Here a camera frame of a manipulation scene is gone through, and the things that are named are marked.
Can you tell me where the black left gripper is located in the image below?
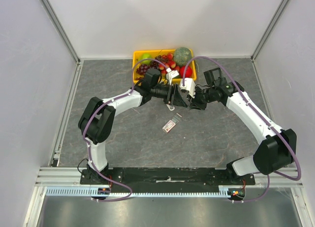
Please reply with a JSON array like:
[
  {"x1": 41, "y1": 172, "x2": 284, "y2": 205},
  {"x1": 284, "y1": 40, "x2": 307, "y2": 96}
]
[{"x1": 151, "y1": 83, "x2": 187, "y2": 108}]

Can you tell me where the green white stapler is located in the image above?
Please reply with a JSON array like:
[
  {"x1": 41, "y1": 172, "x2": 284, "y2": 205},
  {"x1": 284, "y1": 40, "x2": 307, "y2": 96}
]
[{"x1": 166, "y1": 104, "x2": 175, "y2": 111}]

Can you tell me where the red white staple box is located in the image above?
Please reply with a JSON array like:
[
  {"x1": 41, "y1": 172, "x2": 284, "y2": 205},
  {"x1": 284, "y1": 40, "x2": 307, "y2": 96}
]
[{"x1": 162, "y1": 113, "x2": 182, "y2": 133}]

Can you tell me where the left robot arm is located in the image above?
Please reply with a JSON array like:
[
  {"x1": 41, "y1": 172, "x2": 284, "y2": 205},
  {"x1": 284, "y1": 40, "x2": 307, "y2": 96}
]
[{"x1": 78, "y1": 69, "x2": 188, "y2": 184}]

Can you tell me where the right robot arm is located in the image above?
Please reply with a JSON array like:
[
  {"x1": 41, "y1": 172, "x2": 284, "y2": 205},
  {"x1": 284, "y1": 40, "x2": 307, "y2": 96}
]
[{"x1": 180, "y1": 67, "x2": 297, "y2": 185}]

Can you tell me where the red strawberry cluster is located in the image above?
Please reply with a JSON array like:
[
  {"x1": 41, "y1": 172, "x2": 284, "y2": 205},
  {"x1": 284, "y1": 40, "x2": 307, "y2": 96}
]
[{"x1": 157, "y1": 53, "x2": 180, "y2": 76}]

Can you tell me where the green netted melon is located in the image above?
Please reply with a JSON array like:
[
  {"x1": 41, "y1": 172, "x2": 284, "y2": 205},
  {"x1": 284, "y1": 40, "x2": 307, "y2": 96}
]
[{"x1": 173, "y1": 47, "x2": 192, "y2": 67}]

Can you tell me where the dark purple grape bunch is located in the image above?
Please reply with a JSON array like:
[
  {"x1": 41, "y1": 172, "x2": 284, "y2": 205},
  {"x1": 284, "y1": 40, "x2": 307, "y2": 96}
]
[{"x1": 133, "y1": 56, "x2": 161, "y2": 81}]

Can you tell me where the green pear fruit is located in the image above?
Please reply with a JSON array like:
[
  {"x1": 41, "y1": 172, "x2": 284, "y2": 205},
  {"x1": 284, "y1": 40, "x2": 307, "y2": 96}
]
[{"x1": 138, "y1": 53, "x2": 152, "y2": 65}]

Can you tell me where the yellow plastic tray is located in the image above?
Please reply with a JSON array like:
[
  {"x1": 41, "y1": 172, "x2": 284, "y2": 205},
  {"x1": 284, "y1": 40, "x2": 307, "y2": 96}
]
[{"x1": 132, "y1": 47, "x2": 193, "y2": 84}]

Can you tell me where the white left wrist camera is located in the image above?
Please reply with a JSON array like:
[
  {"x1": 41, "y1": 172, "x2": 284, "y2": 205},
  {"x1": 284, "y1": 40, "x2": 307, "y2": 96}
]
[{"x1": 166, "y1": 68, "x2": 180, "y2": 85}]

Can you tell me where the grey slotted cable duct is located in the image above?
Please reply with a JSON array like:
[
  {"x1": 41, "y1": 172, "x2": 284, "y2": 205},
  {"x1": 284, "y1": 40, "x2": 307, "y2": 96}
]
[{"x1": 46, "y1": 186, "x2": 245, "y2": 198}]

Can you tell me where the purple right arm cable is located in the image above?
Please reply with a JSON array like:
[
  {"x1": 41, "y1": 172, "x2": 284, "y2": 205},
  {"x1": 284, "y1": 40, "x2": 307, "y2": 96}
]
[{"x1": 181, "y1": 56, "x2": 303, "y2": 203}]

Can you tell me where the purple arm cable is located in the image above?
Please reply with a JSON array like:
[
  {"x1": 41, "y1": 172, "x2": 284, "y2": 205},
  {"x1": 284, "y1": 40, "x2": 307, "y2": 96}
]
[
  {"x1": 181, "y1": 56, "x2": 303, "y2": 203},
  {"x1": 82, "y1": 58, "x2": 173, "y2": 203}
]

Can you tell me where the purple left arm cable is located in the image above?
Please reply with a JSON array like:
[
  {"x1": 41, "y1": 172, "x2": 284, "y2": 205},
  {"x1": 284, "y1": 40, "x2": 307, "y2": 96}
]
[{"x1": 82, "y1": 58, "x2": 173, "y2": 203}]

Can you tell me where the aluminium frame rail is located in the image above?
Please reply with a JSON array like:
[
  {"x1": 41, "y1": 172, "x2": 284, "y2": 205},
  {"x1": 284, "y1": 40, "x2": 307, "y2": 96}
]
[{"x1": 35, "y1": 167, "x2": 303, "y2": 188}]

